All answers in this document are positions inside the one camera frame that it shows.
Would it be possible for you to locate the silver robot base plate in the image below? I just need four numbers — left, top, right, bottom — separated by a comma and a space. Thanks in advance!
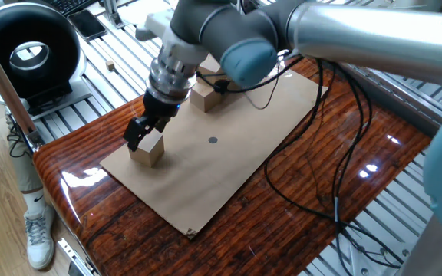
349, 233, 414, 276

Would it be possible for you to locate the black keyboard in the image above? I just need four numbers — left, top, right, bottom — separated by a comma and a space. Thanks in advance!
46, 0, 99, 17

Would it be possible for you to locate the short aluminium profile stand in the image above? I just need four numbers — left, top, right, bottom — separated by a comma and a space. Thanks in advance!
101, 0, 126, 30

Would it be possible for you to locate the white sneaker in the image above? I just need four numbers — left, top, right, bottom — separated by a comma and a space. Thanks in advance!
23, 205, 57, 271

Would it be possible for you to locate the white grey lamp base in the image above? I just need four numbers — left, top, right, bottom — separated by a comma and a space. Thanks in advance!
0, 48, 94, 123

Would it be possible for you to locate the khaki trouser leg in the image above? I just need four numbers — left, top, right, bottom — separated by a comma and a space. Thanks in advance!
4, 109, 45, 194

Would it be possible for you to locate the light wooden cube block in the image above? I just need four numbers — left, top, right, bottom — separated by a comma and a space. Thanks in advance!
128, 128, 165, 169
196, 53, 228, 87
189, 78, 224, 113

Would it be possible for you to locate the white paper sheet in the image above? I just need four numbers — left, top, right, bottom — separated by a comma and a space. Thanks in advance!
117, 0, 178, 27

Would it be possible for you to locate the black smartphone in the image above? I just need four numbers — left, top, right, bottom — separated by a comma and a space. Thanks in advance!
67, 9, 109, 42

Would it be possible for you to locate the white silver wrist adapter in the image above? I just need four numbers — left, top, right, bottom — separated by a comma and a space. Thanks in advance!
134, 9, 211, 105

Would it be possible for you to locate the thin black dangling cable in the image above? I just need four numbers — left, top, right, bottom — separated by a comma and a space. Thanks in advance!
6, 122, 34, 159

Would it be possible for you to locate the tan slanted frame post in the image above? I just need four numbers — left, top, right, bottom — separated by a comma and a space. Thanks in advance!
0, 22, 41, 153

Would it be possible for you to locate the brown cardboard sheet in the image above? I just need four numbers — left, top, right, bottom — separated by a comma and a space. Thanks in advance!
99, 53, 329, 237

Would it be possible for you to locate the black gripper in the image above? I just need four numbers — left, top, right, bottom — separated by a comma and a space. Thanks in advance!
123, 91, 180, 152

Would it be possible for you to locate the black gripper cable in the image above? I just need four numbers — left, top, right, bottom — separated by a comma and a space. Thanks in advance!
196, 55, 405, 276

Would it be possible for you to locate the silver slotted bracket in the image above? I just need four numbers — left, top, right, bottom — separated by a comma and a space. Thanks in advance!
57, 237, 101, 276

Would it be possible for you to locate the black ring light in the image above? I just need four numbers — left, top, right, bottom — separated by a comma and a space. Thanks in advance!
0, 2, 82, 101

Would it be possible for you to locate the white sock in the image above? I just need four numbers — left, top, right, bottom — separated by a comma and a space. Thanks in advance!
21, 187, 48, 218

